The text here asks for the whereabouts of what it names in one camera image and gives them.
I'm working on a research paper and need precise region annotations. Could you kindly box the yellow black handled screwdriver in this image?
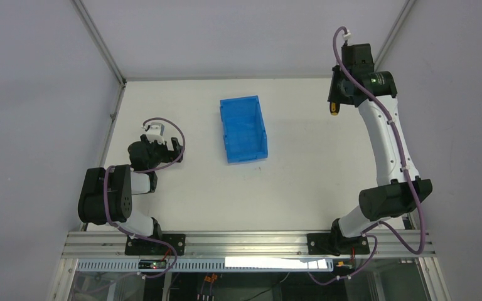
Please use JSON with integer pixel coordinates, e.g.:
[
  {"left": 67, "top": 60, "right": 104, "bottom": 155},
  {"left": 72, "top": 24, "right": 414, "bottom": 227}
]
[{"left": 329, "top": 102, "right": 340, "bottom": 116}]

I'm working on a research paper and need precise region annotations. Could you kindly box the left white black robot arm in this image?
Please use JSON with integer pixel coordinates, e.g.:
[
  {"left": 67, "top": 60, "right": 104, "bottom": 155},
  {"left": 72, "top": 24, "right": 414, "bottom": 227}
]
[{"left": 78, "top": 134, "right": 183, "bottom": 240}]

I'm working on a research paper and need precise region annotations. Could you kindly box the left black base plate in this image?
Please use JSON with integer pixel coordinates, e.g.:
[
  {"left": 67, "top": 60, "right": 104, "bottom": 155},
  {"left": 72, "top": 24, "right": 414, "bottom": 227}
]
[{"left": 124, "top": 233, "right": 186, "bottom": 256}]

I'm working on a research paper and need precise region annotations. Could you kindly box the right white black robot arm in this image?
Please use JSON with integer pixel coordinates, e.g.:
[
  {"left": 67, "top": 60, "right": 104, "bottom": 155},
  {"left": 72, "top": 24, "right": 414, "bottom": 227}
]
[{"left": 328, "top": 43, "right": 432, "bottom": 255}]

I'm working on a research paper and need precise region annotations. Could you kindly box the blue plastic storage bin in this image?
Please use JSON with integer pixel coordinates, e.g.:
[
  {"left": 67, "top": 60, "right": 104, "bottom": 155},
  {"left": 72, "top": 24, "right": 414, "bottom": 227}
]
[{"left": 220, "top": 95, "right": 268, "bottom": 164}]

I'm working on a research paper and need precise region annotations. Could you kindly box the aluminium mounting rail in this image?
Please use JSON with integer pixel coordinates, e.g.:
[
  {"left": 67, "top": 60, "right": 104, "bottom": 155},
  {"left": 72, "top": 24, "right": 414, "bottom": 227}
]
[{"left": 62, "top": 230, "right": 415, "bottom": 260}]

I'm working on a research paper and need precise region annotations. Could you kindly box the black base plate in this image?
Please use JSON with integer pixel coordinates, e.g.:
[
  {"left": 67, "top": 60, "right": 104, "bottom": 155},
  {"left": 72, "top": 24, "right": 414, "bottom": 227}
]
[
  {"left": 306, "top": 232, "right": 370, "bottom": 256},
  {"left": 124, "top": 233, "right": 186, "bottom": 256}
]

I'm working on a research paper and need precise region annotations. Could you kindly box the small green circuit board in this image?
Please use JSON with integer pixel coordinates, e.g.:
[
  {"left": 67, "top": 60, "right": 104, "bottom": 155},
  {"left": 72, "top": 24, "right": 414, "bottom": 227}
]
[{"left": 138, "top": 260, "right": 168, "bottom": 270}]

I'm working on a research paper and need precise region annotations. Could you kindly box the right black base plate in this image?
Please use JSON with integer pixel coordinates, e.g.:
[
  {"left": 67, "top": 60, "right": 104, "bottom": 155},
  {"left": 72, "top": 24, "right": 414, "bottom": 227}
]
[{"left": 306, "top": 232, "right": 370, "bottom": 256}]

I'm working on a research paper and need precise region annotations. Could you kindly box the perforated grey cable duct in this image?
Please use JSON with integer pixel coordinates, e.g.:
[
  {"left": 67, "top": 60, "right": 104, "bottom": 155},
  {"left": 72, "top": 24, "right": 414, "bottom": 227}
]
[{"left": 77, "top": 257, "right": 334, "bottom": 273}]

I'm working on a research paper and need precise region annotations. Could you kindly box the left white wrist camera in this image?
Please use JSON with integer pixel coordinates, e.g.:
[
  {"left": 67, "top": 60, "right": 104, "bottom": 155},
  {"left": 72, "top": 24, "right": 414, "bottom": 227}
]
[{"left": 142, "top": 122, "right": 166, "bottom": 145}]

